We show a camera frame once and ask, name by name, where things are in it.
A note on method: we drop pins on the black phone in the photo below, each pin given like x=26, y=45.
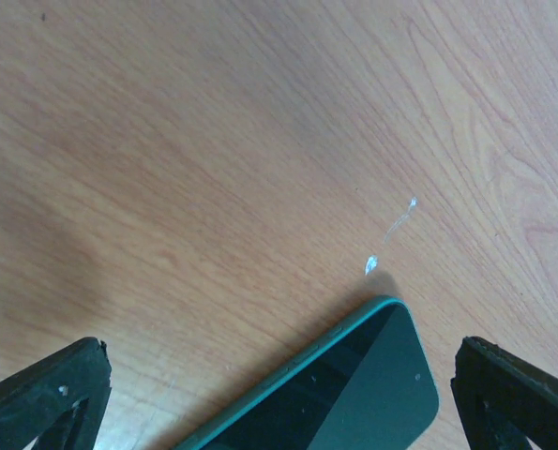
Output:
x=364, y=384

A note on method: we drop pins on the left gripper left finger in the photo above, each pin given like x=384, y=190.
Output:
x=58, y=402

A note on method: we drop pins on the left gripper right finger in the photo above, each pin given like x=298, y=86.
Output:
x=503, y=401

